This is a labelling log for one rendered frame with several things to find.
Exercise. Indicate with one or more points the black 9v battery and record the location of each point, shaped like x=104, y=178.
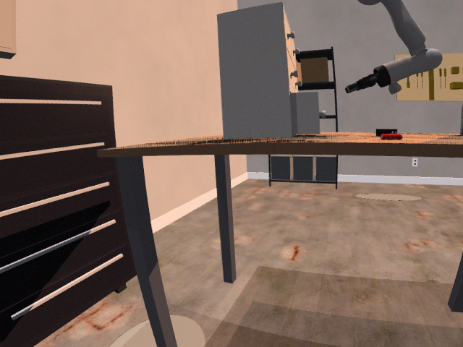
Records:
x=385, y=131

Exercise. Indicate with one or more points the red battery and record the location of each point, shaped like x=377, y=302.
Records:
x=391, y=136

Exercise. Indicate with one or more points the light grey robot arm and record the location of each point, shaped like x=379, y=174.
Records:
x=421, y=59

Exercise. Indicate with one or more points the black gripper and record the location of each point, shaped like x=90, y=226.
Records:
x=380, y=75

